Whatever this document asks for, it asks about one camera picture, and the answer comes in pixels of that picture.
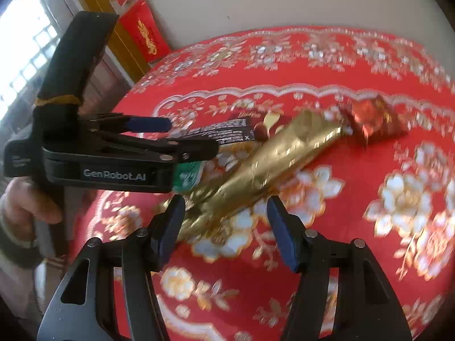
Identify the window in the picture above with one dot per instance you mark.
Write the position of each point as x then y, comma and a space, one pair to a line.
25, 42

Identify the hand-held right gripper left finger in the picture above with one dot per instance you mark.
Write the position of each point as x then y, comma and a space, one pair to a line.
169, 234

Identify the person's left forearm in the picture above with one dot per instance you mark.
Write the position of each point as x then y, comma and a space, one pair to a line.
17, 252

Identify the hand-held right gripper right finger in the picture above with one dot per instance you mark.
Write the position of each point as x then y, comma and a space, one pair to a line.
284, 234

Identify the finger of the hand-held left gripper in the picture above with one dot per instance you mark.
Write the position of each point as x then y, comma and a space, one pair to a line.
195, 149
149, 124

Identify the person's left hand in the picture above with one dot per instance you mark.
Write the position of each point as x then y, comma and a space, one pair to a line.
25, 199

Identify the small green cracker packet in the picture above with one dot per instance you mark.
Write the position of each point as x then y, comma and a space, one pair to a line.
188, 177

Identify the red floral tablecloth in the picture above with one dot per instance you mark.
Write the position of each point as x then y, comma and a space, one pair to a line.
355, 170

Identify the red foil snack packet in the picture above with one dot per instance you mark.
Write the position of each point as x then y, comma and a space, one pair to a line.
369, 117

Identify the yellow wooden door frame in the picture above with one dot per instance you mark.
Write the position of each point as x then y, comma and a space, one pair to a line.
103, 14

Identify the long gold snack packet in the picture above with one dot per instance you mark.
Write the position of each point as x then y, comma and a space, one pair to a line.
270, 163

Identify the dark chocolate snack packet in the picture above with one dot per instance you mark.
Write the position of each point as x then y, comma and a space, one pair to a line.
227, 131

